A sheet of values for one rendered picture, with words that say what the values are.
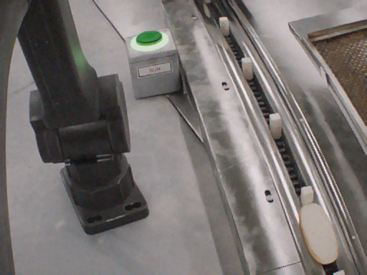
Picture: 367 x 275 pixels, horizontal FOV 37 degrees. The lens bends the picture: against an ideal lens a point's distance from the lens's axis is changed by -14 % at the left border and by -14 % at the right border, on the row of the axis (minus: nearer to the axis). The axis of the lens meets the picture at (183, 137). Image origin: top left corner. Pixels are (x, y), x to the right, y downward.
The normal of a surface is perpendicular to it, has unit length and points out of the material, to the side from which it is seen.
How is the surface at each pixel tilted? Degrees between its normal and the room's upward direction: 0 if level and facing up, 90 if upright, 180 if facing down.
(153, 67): 90
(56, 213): 0
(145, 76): 90
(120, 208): 0
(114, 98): 38
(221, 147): 0
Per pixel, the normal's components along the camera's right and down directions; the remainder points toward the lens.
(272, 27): -0.10, -0.77
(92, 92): 0.96, -0.18
